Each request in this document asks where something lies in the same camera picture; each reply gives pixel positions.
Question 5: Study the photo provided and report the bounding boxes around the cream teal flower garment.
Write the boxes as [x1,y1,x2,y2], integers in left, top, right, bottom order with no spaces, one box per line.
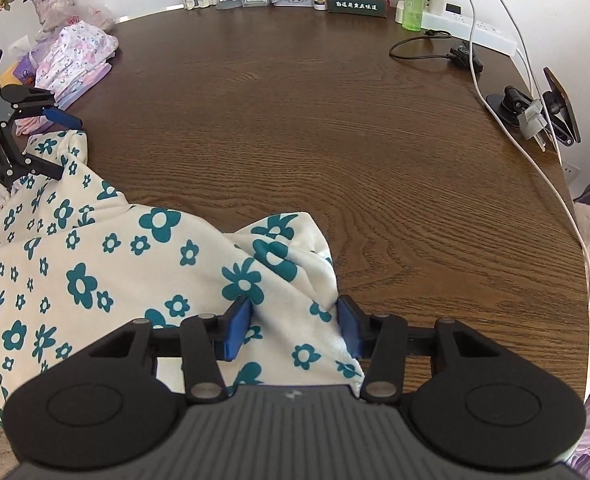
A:
[0,130,363,418]

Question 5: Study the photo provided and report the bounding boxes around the pastel pink blue clothes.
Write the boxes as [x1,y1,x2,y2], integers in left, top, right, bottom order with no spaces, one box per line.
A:
[15,62,112,136]

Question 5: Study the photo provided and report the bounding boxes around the pink floral folded clothes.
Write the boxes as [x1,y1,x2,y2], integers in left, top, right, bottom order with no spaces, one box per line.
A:
[38,22,119,70]

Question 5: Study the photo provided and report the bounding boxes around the purple tissue pack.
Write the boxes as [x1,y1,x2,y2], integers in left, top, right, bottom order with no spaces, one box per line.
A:
[13,51,45,86]

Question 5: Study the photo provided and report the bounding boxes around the clear plastic bag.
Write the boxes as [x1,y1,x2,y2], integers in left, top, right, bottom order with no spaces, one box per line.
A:
[37,4,116,41]

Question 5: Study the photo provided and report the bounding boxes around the white clip row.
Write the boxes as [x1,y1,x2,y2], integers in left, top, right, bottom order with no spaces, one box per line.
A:
[182,0,219,11]

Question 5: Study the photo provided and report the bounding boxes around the black phone stand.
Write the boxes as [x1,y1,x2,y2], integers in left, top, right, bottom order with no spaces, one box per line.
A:
[485,67,580,152]

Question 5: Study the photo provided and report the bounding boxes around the white power strip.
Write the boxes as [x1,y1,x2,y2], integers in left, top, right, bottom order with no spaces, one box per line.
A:
[422,4,518,56]

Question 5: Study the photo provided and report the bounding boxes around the dark red gift box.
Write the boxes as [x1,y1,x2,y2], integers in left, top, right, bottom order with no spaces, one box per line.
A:
[327,0,389,18]

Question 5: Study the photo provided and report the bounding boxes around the white charging cable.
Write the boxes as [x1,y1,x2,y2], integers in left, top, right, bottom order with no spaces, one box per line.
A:
[431,0,590,321]

